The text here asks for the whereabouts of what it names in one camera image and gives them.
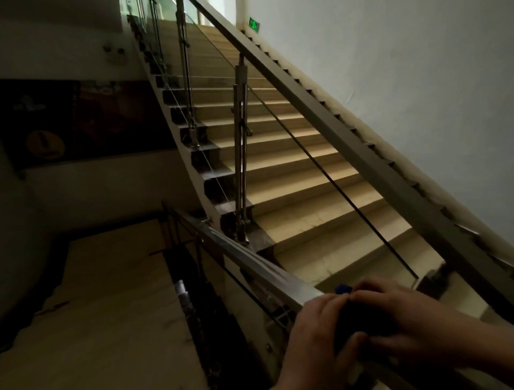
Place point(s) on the small wall fixture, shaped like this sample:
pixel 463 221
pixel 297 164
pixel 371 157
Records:
pixel 113 50

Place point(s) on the beige tiled staircase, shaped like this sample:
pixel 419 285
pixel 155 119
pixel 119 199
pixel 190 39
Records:
pixel 281 160

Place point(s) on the short metal landing handrail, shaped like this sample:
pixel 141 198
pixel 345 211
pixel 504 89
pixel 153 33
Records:
pixel 249 261

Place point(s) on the small blue object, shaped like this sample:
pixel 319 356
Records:
pixel 344 289

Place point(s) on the green exit sign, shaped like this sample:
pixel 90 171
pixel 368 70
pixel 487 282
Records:
pixel 253 24

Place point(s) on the person's left hand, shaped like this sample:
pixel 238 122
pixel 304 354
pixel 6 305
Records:
pixel 309 345

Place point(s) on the short metal railing post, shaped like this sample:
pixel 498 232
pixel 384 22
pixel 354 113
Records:
pixel 181 292

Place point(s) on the dark handrail bracket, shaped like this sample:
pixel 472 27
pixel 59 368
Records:
pixel 433 281

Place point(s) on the long sloping stair handrail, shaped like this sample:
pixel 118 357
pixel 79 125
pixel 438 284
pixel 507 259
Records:
pixel 361 156

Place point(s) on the dark wall poster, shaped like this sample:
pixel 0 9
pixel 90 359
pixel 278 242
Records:
pixel 88 120

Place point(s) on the dark cleaning cloth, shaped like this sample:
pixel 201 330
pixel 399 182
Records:
pixel 363 319

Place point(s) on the glass railing panel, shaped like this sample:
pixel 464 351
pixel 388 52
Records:
pixel 305 201

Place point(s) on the person's left thumb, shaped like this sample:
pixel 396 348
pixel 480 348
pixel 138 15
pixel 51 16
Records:
pixel 353 346

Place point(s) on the person's right thumb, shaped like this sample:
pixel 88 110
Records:
pixel 387 343

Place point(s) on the person's right forearm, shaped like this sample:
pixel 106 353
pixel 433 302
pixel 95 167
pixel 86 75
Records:
pixel 498 353

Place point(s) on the person's right hand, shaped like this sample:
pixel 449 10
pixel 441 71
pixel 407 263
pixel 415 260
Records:
pixel 425 325

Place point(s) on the tall metal baluster post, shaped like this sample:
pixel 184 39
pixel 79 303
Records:
pixel 241 160
pixel 185 72
pixel 156 32

